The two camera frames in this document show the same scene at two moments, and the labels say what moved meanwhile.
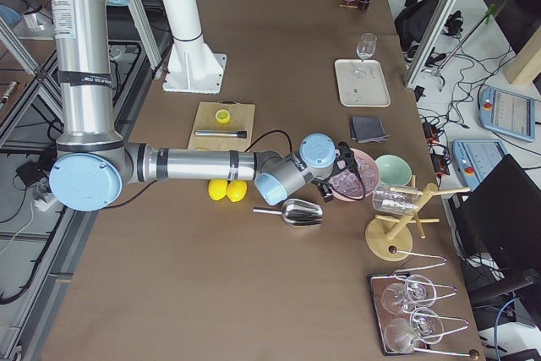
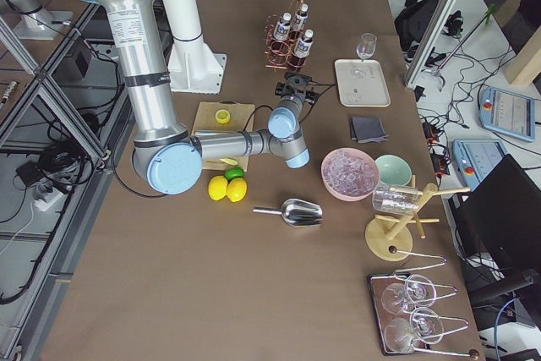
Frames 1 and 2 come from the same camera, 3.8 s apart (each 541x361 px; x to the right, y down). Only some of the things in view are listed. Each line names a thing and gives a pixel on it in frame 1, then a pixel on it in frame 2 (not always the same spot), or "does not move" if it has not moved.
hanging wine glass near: [425, 325] does not move
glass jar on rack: [396, 199] does not move
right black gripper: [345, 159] → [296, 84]
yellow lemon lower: [236, 190] does not move
